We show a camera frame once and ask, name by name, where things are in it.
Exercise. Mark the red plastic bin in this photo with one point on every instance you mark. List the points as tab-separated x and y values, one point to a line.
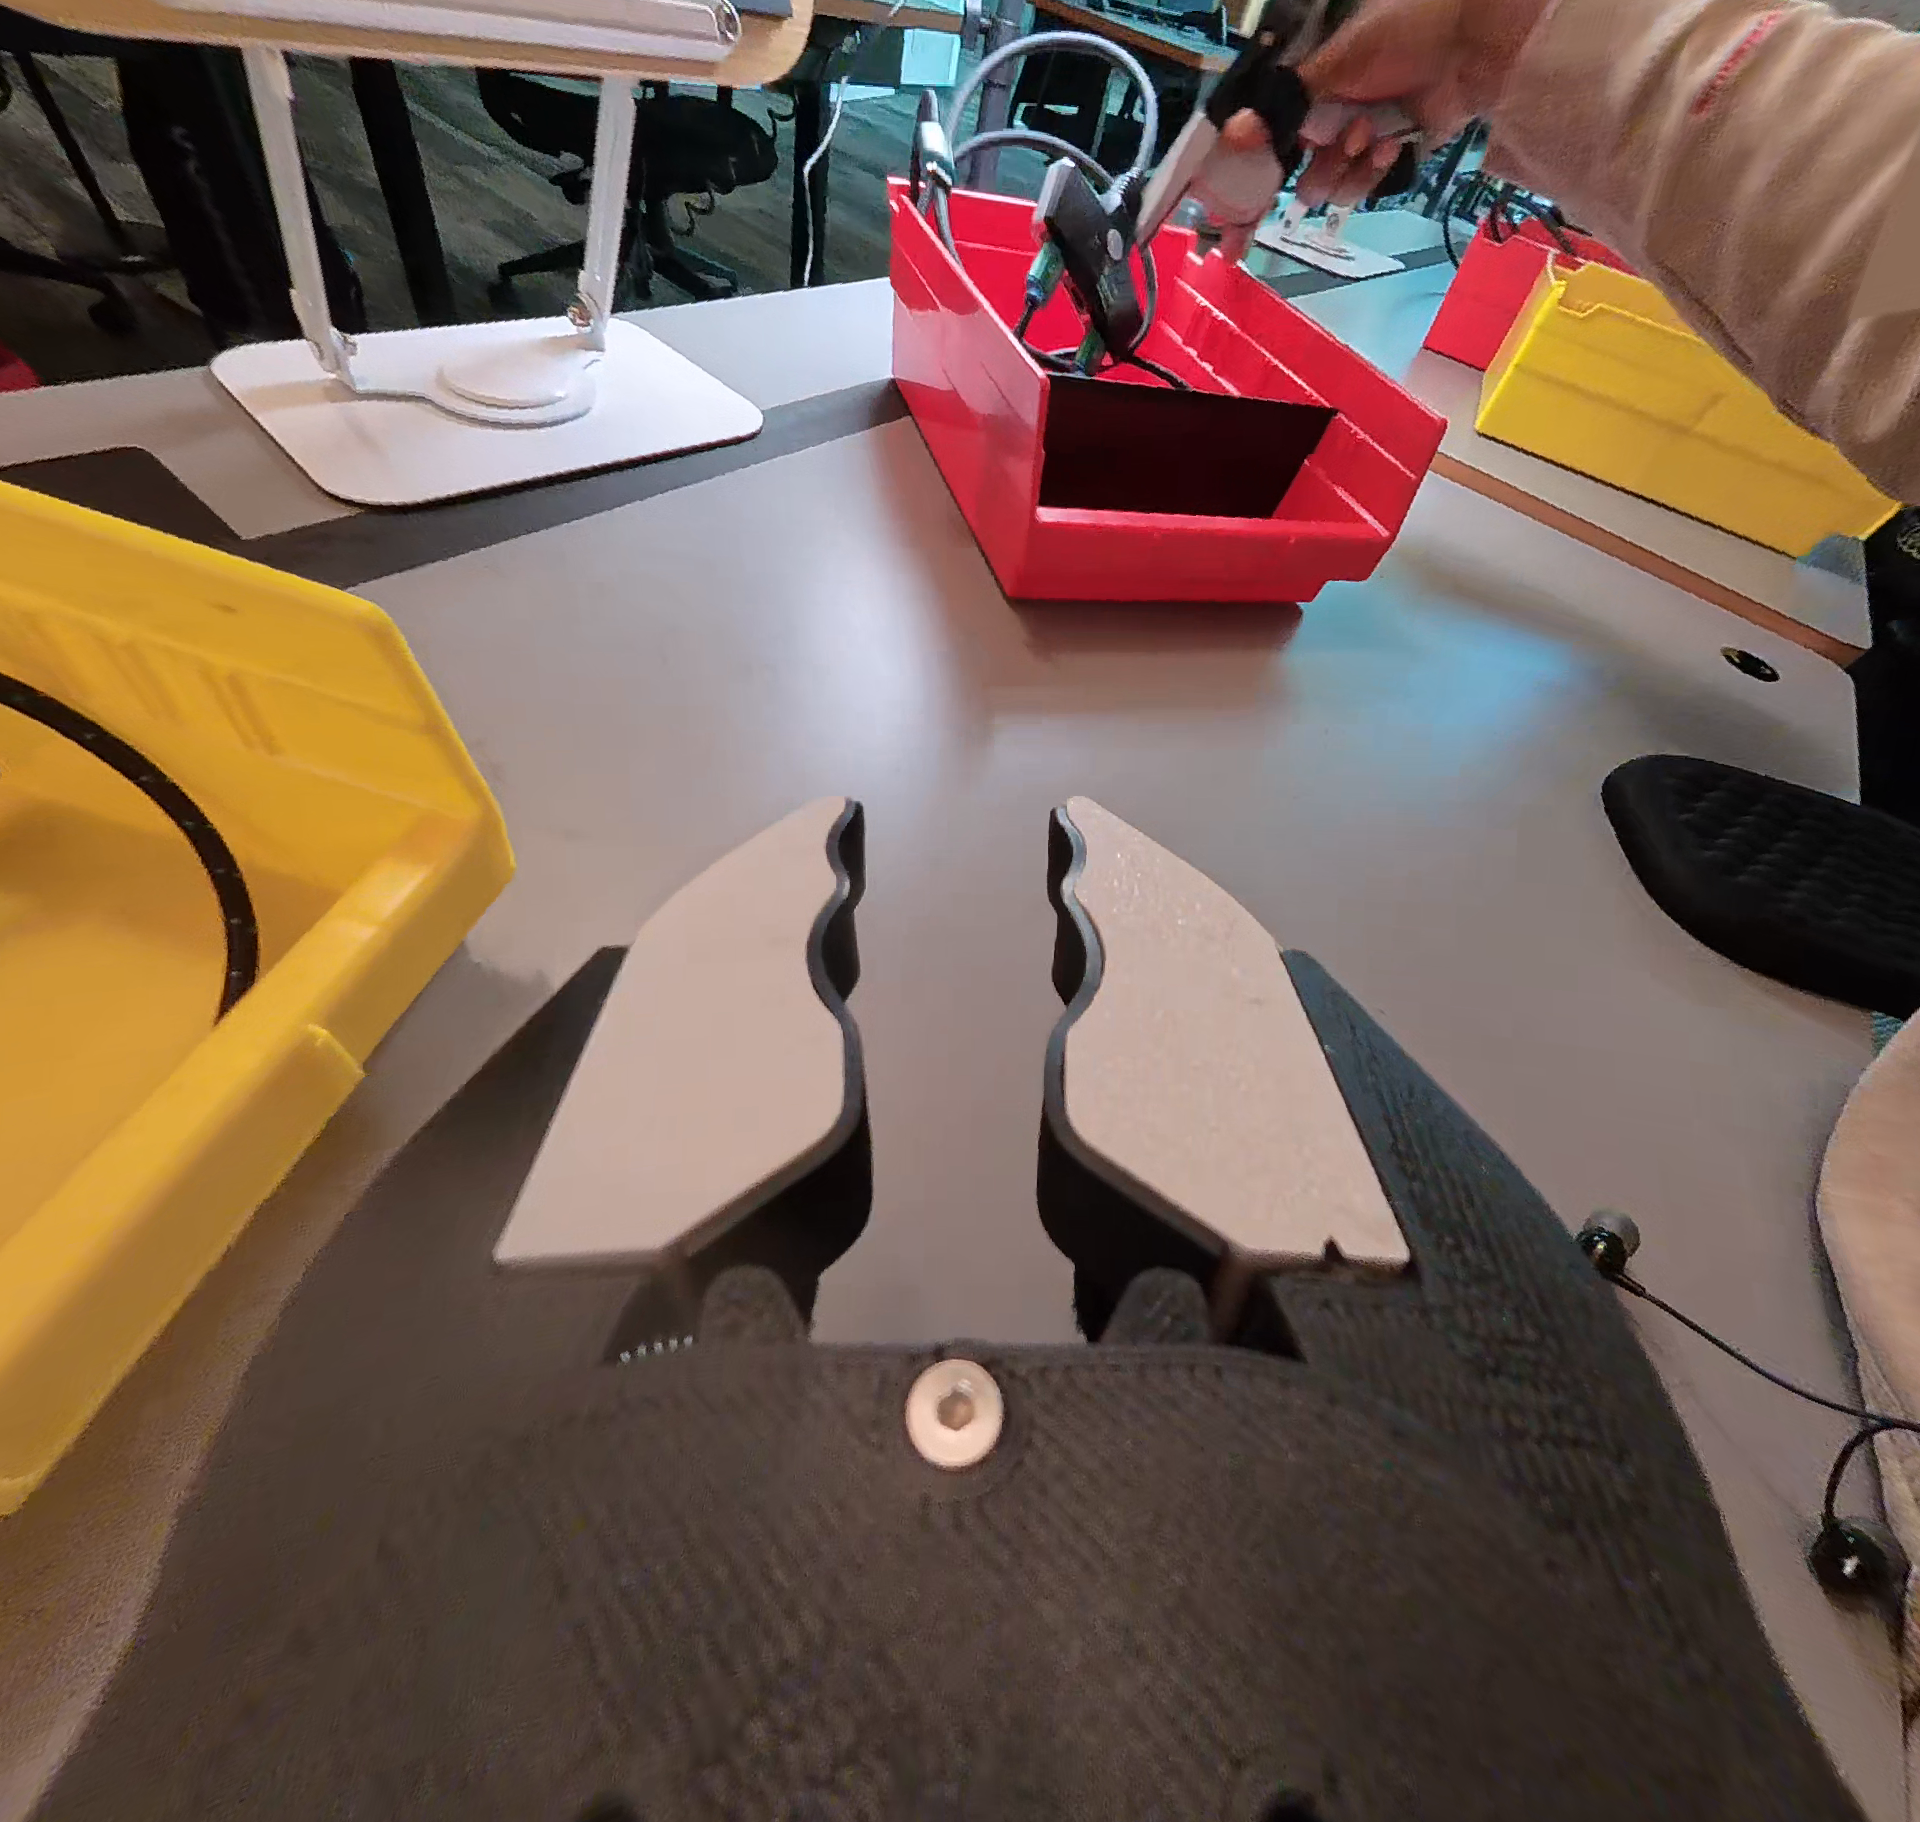
1171	563
1478	306

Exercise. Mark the black mesh armrest pad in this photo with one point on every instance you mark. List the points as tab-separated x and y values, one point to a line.
1770	862

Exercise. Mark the person's right hand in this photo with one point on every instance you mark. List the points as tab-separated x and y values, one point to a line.
1441	36

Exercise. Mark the person in beige hoodie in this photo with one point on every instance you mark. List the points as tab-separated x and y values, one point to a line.
1882	1253

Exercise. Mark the black bin divider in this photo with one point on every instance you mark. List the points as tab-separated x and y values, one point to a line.
1171	451

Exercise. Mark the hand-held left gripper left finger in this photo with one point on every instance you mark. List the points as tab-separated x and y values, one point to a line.
691	1056

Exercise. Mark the black office chair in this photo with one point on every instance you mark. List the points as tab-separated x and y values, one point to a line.
661	157

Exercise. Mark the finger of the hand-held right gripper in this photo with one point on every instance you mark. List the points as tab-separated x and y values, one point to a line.
1173	187
1239	202

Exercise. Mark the yellow plastic bin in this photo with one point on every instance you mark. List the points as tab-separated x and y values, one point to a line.
1650	413
300	803

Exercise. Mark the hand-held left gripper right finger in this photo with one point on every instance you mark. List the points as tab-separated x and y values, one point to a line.
1215	1072

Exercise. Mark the person's right forearm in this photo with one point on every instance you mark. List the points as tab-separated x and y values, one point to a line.
1724	157

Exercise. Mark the black table grommet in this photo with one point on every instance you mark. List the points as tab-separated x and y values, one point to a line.
1748	665

